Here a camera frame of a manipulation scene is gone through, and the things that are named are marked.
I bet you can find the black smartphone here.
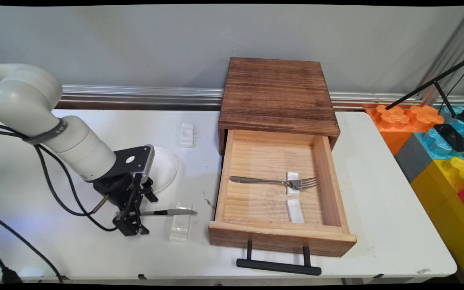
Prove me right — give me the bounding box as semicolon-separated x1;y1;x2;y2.
434;123;464;152

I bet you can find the white rest at back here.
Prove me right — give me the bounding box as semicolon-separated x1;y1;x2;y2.
180;122;196;149

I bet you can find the orange building block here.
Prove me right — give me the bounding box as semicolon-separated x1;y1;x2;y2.
366;104;445;155

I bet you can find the black cable with plug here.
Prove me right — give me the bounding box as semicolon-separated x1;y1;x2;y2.
0;123;110;283

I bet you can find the black drawer handle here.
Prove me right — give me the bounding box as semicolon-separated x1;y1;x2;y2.
236;240;322;277

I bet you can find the dark wooden drawer cabinet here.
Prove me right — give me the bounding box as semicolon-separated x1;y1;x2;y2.
218;57;340;155

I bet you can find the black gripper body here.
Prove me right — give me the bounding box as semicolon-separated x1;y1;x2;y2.
93;173;144;208

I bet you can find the long clear cutlery rest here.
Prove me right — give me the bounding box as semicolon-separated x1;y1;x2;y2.
169;203;193;242

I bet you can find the yellow building block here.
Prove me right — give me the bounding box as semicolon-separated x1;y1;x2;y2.
410;156;464;284

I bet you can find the silver metal fork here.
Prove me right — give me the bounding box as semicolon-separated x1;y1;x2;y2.
229;176;318;191

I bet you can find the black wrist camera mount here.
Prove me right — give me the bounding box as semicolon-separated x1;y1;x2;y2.
113;145;155;184

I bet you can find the silver metal knife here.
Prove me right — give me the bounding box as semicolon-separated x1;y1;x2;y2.
114;208;198;220

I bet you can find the small white cutlery rest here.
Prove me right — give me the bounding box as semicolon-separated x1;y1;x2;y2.
286;172;300;197

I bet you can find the light blue building block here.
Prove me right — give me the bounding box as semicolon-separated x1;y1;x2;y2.
414;106;464;161

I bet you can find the white ceramic plate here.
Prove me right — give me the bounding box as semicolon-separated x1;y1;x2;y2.
151;146;178;194

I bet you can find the thin black cable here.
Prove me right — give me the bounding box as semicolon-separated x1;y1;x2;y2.
0;123;142;283

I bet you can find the black tripod stand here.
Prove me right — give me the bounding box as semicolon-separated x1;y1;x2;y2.
385;52;464;123

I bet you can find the aluminium rail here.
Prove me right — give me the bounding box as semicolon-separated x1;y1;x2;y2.
61;85;464;109

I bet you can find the light wooden drawer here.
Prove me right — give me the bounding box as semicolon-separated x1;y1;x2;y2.
208;130;357;258

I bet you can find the long white cutlery rest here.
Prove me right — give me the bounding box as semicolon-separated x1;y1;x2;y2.
286;199;305;224

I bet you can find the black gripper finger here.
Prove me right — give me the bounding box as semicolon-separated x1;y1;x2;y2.
112;203;150;237
141;178;159;203

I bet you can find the gray building block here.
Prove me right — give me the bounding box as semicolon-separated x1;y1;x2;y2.
394;133;434;184

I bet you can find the gray velcro cable strap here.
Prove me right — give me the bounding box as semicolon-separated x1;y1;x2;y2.
23;118;68;145

